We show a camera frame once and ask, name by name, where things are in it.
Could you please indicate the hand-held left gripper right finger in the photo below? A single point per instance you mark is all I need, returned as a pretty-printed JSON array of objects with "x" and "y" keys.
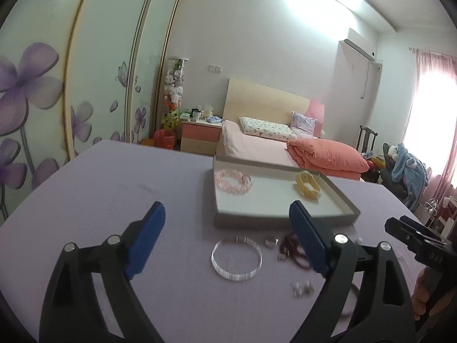
[{"x": 303, "y": 232}]

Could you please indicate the tissue box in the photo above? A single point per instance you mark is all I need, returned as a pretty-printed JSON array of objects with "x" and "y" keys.
[{"x": 207, "y": 111}]

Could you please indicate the yellow bangle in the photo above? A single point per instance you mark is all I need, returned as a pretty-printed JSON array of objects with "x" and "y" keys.
[{"x": 310, "y": 193}]

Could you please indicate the person's right hand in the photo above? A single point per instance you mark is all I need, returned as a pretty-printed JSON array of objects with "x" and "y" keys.
[{"x": 421, "y": 293}]

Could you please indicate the clear bangle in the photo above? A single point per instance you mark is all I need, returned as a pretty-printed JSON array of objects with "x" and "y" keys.
[{"x": 214, "y": 262}]

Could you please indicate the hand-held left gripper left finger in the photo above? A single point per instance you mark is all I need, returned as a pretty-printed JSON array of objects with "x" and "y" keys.
[{"x": 151, "y": 228}]

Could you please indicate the white mug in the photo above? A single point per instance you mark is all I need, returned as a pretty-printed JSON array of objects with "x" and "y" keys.
[{"x": 197, "y": 115}]

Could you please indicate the floral sliding door wardrobe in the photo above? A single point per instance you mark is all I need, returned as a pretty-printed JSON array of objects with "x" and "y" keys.
[{"x": 100, "y": 60}]

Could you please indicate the red trash bin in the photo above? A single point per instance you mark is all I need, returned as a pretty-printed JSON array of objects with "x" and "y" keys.
[{"x": 165, "y": 139}]

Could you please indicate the clear tube of plush toys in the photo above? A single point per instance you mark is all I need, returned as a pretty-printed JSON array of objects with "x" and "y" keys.
[{"x": 175, "y": 85}]

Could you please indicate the pink bed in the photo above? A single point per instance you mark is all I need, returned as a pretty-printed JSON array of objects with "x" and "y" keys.
[{"x": 257, "y": 148}]

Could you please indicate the white air conditioner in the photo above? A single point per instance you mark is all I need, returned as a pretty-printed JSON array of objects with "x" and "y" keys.
[{"x": 359, "y": 48}]

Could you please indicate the folded orange duvet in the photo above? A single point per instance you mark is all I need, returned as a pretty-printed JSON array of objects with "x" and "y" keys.
[{"x": 328, "y": 155}]

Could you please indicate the blue plush robe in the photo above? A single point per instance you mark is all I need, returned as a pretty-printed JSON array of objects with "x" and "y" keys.
[{"x": 408, "y": 168}]

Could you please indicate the shallow grey cardboard box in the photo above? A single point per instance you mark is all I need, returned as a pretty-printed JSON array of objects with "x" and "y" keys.
[{"x": 271, "y": 200}]

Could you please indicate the white printed pillow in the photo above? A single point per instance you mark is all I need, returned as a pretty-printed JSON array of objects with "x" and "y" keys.
[{"x": 266, "y": 128}]

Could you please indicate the purple pillow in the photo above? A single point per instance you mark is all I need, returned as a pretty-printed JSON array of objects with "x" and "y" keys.
[{"x": 303, "y": 123}]

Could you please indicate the white wall switch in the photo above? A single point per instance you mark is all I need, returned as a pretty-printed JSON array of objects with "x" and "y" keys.
[{"x": 215, "y": 68}]

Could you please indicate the yellow plush toy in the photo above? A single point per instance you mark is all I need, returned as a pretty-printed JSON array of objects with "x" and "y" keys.
[{"x": 170, "y": 119}]

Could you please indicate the pink and beige nightstand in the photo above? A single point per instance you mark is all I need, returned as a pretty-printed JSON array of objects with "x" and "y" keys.
[{"x": 200, "y": 137}]

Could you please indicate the black office chair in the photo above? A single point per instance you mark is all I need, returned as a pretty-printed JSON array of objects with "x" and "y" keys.
[{"x": 387, "y": 178}]

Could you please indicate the dark wooden chair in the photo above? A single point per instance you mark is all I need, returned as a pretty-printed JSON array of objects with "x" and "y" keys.
[{"x": 366, "y": 139}]

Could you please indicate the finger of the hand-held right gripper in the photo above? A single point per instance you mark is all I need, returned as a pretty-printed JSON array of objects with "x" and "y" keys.
[
  {"x": 421, "y": 227},
  {"x": 401, "y": 234}
]

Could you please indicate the beige and pink headboard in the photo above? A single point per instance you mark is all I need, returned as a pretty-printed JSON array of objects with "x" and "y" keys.
[{"x": 264, "y": 100}]

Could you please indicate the pink curtain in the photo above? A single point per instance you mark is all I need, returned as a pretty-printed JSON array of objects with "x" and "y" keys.
[{"x": 442, "y": 171}]

